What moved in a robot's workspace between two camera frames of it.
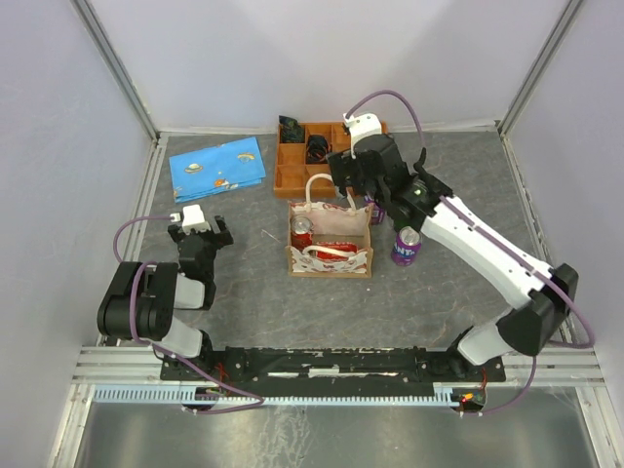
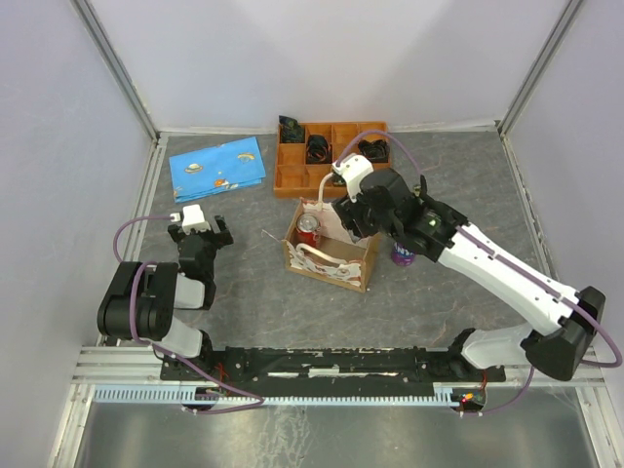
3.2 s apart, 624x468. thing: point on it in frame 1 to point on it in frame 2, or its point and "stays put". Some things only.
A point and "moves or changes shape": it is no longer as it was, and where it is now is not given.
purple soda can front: x=407 y=247 stays put
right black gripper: x=341 y=166 to x=349 y=212
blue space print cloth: x=216 y=169 stays put
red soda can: x=301 y=232 moves or changes shape
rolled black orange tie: x=317 y=148 stays put
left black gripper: x=220 y=239 stays put
